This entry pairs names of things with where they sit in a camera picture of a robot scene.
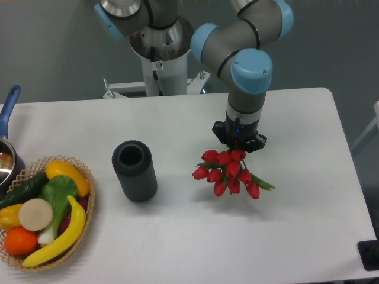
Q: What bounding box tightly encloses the green bok choy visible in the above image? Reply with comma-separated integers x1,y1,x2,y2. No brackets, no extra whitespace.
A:
38,175,78,246

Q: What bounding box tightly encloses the yellow squash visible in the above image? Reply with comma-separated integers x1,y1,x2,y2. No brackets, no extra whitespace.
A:
45,160,89,198

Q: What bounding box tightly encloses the red tulip bouquet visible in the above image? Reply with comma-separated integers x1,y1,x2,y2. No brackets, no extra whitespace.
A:
192,149,275,199

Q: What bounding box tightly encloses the black device at table edge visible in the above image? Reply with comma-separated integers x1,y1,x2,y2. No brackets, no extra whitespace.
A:
357,240,378,271

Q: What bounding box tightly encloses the yellow bell pepper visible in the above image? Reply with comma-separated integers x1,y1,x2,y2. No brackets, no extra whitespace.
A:
0,204,23,232

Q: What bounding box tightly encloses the yellow banana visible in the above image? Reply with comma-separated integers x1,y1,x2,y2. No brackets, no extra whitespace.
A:
22,195,86,268

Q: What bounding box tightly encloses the woven wicker basket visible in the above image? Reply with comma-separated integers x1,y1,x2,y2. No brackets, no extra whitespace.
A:
1,155,95,272

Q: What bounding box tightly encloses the dark green cucumber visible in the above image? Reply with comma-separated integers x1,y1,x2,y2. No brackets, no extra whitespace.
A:
1,172,49,209

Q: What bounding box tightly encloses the dark red vegetable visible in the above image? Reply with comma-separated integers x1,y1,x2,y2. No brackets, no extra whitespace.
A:
59,196,88,235

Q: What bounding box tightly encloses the orange fruit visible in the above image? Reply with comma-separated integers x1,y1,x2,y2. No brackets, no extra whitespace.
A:
4,227,37,256

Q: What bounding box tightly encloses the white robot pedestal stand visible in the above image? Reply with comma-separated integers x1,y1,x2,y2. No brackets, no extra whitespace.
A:
103,53,210,99

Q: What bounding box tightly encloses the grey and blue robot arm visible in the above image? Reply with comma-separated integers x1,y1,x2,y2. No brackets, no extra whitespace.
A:
94,1,294,153

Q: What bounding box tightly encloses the beige round disc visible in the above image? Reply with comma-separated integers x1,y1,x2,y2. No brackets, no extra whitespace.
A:
18,198,53,231

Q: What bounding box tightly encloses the blue handled saucepan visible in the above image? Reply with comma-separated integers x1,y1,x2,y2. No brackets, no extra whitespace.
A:
1,85,25,200

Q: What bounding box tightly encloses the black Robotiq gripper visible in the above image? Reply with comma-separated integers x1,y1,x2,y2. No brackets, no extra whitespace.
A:
212,112,266,153

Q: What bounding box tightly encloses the dark grey ribbed vase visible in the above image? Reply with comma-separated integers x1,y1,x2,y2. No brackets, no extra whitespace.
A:
112,140,158,202

